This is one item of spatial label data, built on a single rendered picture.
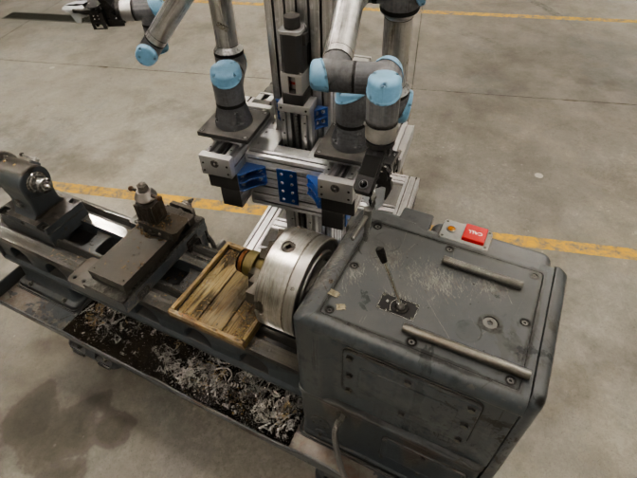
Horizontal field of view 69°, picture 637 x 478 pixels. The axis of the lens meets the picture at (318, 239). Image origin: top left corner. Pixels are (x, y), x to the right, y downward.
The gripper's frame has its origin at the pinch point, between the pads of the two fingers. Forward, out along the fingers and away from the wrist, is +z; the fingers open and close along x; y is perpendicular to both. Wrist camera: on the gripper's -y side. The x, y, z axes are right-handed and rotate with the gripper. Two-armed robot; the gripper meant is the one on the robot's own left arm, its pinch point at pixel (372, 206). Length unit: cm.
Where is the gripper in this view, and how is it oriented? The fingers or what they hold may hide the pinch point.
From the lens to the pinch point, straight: 125.1
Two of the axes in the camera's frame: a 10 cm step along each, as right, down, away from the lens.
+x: -8.9, -3.0, 3.3
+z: 0.3, 7.0, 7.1
